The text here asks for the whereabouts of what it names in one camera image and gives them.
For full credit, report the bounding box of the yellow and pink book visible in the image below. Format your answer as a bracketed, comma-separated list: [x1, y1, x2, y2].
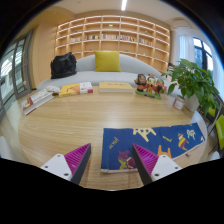
[58, 81, 94, 98]

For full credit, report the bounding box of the colourful figurine trio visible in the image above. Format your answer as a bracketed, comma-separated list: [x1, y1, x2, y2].
[134, 73, 168, 100]

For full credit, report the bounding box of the yellow cushion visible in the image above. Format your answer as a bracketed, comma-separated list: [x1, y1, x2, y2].
[94, 50, 122, 73]

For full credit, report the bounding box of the green potted plant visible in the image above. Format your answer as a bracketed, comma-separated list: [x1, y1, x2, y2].
[161, 58, 221, 116]

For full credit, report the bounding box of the lime green chair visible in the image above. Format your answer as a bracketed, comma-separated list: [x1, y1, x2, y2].
[206, 106, 218, 118]
[214, 113, 224, 151]

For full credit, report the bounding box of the blue patterned towel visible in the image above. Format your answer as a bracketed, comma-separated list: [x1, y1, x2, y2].
[100, 122, 207, 174]

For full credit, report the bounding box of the small white crumpled object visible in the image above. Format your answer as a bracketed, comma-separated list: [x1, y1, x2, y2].
[45, 85, 62, 95]

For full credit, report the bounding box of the grey curved sofa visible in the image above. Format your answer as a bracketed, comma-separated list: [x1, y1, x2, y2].
[36, 53, 174, 91]

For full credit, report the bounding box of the black bag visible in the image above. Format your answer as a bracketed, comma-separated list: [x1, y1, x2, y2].
[50, 51, 78, 80]

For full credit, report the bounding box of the flat yellow book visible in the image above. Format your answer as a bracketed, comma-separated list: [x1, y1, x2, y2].
[98, 81, 135, 94]

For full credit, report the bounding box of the wooden wall shelf unit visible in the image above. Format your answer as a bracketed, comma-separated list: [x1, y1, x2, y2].
[54, 14, 172, 73]

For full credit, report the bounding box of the white air conditioner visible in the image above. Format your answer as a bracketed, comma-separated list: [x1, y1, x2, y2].
[171, 19, 193, 30]

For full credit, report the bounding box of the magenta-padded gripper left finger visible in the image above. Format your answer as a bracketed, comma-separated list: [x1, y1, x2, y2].
[40, 143, 92, 186]

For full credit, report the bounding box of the white sheer curtain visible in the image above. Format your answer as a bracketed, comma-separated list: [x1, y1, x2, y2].
[178, 33, 196, 64]

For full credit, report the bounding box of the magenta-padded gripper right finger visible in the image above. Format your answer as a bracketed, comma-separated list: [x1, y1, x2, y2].
[131, 143, 183, 186]

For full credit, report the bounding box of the glass door with grey frame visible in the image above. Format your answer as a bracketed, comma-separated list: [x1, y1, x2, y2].
[0, 31, 34, 114]

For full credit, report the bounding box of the dark-framed window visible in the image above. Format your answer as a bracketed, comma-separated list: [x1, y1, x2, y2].
[192, 36, 214, 73]

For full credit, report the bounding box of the small white jar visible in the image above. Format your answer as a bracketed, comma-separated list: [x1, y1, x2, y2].
[172, 95, 186, 111]

